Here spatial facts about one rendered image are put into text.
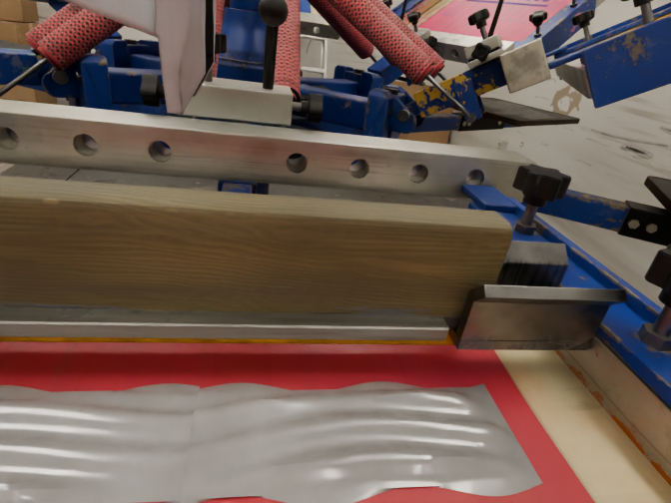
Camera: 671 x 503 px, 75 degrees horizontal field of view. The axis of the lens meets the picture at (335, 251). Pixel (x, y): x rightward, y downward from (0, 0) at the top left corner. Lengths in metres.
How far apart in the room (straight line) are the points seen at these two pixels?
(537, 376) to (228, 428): 0.21
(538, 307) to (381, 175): 0.25
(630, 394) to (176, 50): 0.30
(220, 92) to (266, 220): 0.29
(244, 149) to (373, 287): 0.25
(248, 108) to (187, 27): 0.32
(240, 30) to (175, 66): 0.83
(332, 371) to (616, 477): 0.17
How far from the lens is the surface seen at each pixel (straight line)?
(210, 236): 0.24
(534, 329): 0.31
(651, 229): 0.97
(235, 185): 0.68
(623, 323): 0.35
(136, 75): 0.96
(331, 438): 0.25
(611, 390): 0.34
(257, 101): 0.51
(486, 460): 0.26
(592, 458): 0.31
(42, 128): 0.50
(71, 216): 0.25
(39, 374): 0.30
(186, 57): 0.19
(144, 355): 0.30
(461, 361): 0.33
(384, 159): 0.48
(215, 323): 0.26
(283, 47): 0.73
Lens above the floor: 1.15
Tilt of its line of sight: 27 degrees down
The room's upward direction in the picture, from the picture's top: 9 degrees clockwise
